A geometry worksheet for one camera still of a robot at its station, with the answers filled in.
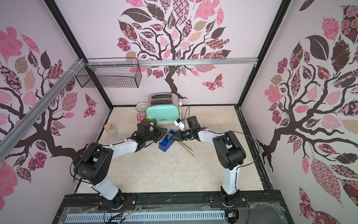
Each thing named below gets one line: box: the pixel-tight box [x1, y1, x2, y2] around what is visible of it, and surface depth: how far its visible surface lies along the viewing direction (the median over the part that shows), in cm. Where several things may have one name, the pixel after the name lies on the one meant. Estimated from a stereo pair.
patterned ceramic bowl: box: [135, 102, 147, 113], surface depth 119 cm
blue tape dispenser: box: [158, 129, 177, 153], surface depth 94 cm
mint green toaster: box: [145, 92, 181, 126], surface depth 102 cm
